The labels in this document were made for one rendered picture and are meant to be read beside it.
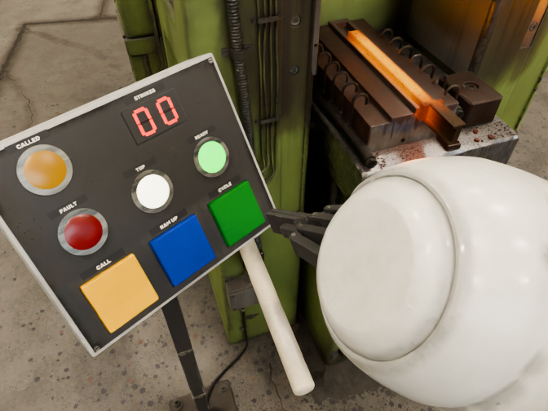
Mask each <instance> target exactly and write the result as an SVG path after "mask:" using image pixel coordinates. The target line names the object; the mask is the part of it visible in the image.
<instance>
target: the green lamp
mask: <svg viewBox="0 0 548 411"><path fill-rule="evenodd" d="M198 159H199V162H200V165H201V167H202V168H203V169H204V170H205V171H207V172H210V173H214V172H217V171H219V170H221V169H222V167H223V165H224V163H225V160H226V155H225V152H224V149H223V147H222V146H221V145H220V144H218V143H216V142H212V141H211V142H208V143H205V144H204V145H203V146H202V147H201V149H200V151H199V154H198Z"/></svg>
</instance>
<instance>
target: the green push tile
mask: <svg viewBox="0 0 548 411"><path fill-rule="evenodd" d="M207 206H208V208H209V210H210V213H211V214H212V216H213V218H214V221H215V223H216V225H217V227H218V229H219V231H220V233H221V235H222V237H223V240H224V242H225V244H226V246H228V247H230V246H232V245H234V244H235V243H237V242H238V241H239V240H240V239H242V238H243V237H244V236H246V235H248V234H249V233H250V232H252V231H253V230H254V229H255V228H257V227H258V226H260V225H261V224H262V223H264V222H265V219H264V217H263V214H262V212H261V210H260V208H259V205H258V202H257V201H256V198H255V196H254V193H253V191H252V189H251V186H250V184H249V182H248V181H247V180H244V181H242V182H241V183H239V184H238V185H237V186H235V187H234V188H231V189H230V190H228V191H227V192H225V193H224V194H223V195H221V196H220V197H217V198H216V199H214V200H213V201H212V202H210V203H209V204H207Z"/></svg>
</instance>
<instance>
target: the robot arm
mask: <svg viewBox="0 0 548 411"><path fill-rule="evenodd" d="M266 216H267V219H268V222H269V223H270V225H271V228H272V231H273V232H274V233H278V234H281V235H283V236H284V237H286V238H289V240H290V242H291V245H292V246H293V248H294V252H295V254H296V255H297V256H299V257H300V258H302V259H304V260H305V261H307V262H308V263H310V264H311V265H312V266H314V267H316V283H317V290H318V295H319V299H320V307H321V310H322V314H323V317H324V320H325V323H326V326H327V328H328V331H329V333H330V335H331V337H332V339H333V340H334V342H335V343H336V345H337V346H338V348H339V349H340V350H341V351H342V353H343V354H344V355H345V356H346V357H347V358H348V359H349V360H350V361H351V362H352V363H353V364H354V365H356V366H357V367H358V368H359V369H361V370H362V371H363V372H364V373H366V374H367V375H369V376H370V377H371V378H372V379H374V380H375V381H377V382H379V383H380V384H382V385H383V386H385V387H387V388H389V389H391V390H392V391H394V392H396V393H398V394H400V395H401V396H403V397H406V398H408V399H410V400H412V401H415V402H418V403H420V404H426V405H430V406H435V407H436V408H437V409H439V410H440V411H548V181H546V180H544V179H542V178H540V177H538V176H536V175H533V174H530V173H528V172H526V171H524V170H520V169H517V168H514V167H512V166H508V165H505V164H502V163H499V162H496V161H491V160H488V159H484V158H479V157H461V156H453V157H428V158H422V159H416V160H412V161H407V162H403V163H400V164H397V165H394V166H390V167H388V168H386V169H385V170H382V171H379V172H378V173H376V174H374V175H371V176H370V177H368V178H367V179H366V180H364V181H363V182H362V183H360V184H359V185H358V186H357V187H356V189H355V190H354V191H353V193H352V194H351V196H350V197H349V198H348V199H347V201H346V202H345V203H344V204H343V205H327V206H325V207H324V211H323V212H314V213H312V214H309V213H303V212H293V211H288V210H280V209H275V208H273V209H272V210H271V211H269V212H268V213H266Z"/></svg>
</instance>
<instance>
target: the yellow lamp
mask: <svg viewBox="0 0 548 411"><path fill-rule="evenodd" d="M66 174H67V168H66V165H65V163H64V160H63V159H62V157H60V156H59V155H58V154H56V153H54V152H51V151H45V150H44V151H38V152H35V153H33V154H32V155H30V156H29V157H28V158H27V160H26V162H25V164H24V176H25V178H26V179H27V180H28V181H29V183H30V184H32V185H33V186H34V187H36V188H40V189H52V188H56V187H57V186H59V185H60V184H61V183H62V182H63V181H64V179H65V176H66Z"/></svg>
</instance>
